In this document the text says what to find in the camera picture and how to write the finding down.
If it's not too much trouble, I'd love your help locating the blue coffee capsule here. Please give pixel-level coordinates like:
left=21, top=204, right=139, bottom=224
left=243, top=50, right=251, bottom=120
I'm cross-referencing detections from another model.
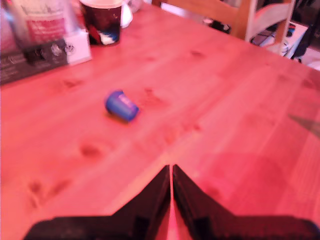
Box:
left=103, top=89, right=140, bottom=123

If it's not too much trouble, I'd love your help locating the cardboard tray box dark print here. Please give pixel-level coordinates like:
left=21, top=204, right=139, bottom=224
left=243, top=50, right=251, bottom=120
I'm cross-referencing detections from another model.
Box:
left=0, top=28, right=93, bottom=86

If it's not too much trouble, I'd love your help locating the dark mug with night print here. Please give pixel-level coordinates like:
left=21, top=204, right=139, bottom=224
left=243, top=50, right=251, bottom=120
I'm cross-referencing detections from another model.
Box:
left=79, top=0, right=123, bottom=46

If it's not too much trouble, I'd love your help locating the wooden chair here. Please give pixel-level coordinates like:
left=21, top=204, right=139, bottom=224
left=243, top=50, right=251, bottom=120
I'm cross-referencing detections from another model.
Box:
left=152, top=0, right=298, bottom=50

